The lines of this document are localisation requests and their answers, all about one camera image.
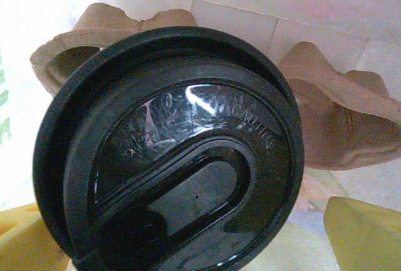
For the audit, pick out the black plastic cup lid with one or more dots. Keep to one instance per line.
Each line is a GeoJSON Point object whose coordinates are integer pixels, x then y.
{"type": "Point", "coordinates": [175, 158]}

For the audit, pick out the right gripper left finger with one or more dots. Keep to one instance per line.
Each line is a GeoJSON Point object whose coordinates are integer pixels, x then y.
{"type": "Point", "coordinates": [28, 239]}

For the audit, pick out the brown pulp cup carrier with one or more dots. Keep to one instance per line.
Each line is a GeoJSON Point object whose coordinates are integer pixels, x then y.
{"type": "Point", "coordinates": [344, 120]}

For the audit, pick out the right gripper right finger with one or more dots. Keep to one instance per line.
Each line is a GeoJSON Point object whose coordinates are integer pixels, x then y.
{"type": "Point", "coordinates": [366, 239]}

